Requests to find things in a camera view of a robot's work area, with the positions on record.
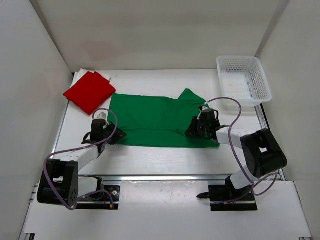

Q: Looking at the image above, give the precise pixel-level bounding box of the green t shirt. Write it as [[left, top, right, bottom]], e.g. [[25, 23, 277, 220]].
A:
[[107, 88, 220, 149]]

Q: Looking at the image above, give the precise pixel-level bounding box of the red t shirt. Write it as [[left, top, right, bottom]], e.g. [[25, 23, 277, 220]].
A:
[[63, 72, 116, 115]]

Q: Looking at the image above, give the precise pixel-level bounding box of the white t shirt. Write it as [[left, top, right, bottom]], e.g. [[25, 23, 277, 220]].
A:
[[72, 68, 112, 82]]

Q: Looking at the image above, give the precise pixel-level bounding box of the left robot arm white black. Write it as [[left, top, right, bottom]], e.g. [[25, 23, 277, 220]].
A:
[[36, 118, 127, 210]]

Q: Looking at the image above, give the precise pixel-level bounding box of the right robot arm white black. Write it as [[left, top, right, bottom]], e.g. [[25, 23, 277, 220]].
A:
[[185, 108, 288, 200]]

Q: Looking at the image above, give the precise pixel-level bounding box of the white plastic basket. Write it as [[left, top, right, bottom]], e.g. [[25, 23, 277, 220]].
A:
[[216, 55, 272, 108]]

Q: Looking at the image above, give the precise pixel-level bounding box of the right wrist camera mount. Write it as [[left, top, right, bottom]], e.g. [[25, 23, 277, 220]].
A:
[[197, 104, 208, 119]]

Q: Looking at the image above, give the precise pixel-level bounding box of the aluminium table rail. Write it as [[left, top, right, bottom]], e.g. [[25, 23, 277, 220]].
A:
[[92, 174, 229, 182]]

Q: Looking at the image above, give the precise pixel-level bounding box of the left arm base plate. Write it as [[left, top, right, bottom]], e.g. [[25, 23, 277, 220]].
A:
[[76, 175, 121, 210]]

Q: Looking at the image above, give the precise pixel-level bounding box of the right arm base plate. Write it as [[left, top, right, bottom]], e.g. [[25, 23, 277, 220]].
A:
[[196, 176, 258, 212]]

